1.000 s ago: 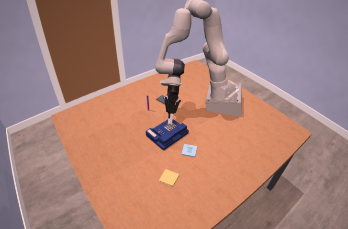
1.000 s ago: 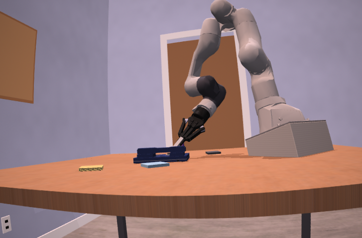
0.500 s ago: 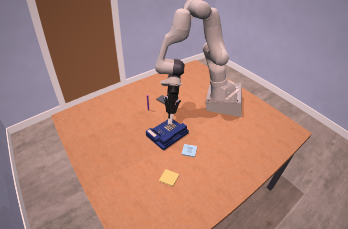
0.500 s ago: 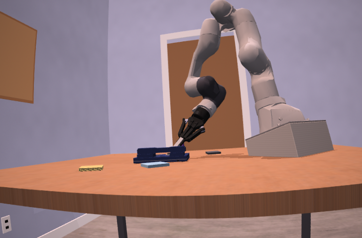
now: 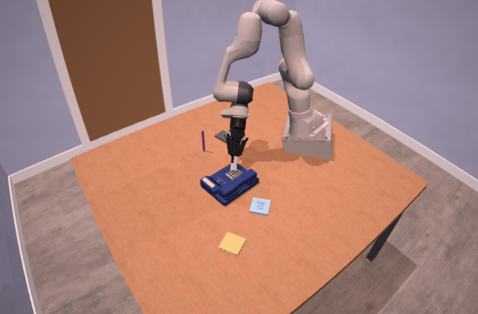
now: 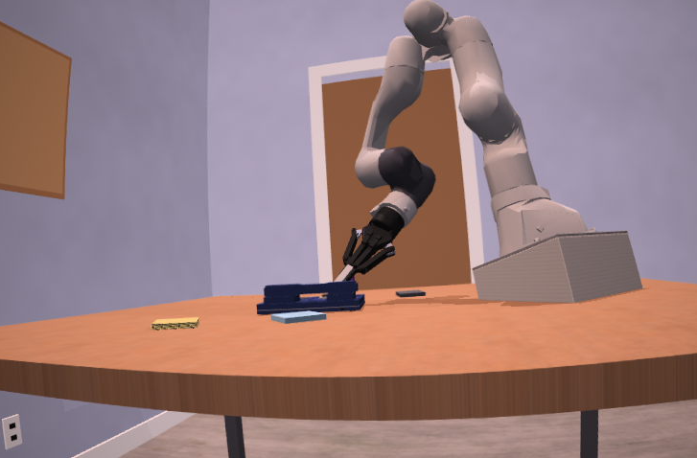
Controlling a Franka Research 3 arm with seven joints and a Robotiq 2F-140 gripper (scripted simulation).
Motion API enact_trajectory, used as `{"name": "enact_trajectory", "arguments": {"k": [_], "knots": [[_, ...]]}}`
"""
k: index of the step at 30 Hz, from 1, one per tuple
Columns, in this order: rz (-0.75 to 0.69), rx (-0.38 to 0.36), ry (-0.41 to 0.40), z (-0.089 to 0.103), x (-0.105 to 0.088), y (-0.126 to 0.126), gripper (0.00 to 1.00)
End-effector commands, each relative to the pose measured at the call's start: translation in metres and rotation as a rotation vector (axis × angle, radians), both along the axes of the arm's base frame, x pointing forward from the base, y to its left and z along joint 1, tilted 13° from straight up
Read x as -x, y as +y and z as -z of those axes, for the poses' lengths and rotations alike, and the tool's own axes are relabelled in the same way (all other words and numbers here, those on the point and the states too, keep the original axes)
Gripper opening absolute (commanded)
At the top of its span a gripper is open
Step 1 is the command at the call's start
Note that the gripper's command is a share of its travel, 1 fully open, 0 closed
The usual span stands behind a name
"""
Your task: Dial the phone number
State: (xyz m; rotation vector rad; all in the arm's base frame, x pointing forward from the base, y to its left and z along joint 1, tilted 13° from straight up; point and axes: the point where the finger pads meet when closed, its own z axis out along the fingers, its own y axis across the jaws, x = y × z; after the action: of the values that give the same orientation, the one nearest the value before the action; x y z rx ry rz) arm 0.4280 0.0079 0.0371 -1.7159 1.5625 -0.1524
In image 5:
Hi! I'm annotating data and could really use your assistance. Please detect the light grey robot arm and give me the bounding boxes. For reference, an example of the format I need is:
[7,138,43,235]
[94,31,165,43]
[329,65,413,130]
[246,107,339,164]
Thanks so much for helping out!
[213,0,329,138]

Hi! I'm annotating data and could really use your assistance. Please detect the yellow sticky note pad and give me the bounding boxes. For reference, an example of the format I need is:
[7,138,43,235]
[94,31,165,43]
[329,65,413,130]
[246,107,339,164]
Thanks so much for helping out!
[218,232,246,256]

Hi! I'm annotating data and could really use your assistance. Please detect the dark navy phone handset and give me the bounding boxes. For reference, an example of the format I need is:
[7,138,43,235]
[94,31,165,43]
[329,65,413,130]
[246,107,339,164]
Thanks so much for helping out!
[219,168,257,198]

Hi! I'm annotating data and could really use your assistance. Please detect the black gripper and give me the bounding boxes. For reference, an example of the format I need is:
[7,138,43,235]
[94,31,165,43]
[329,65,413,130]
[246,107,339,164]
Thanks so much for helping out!
[224,117,249,171]

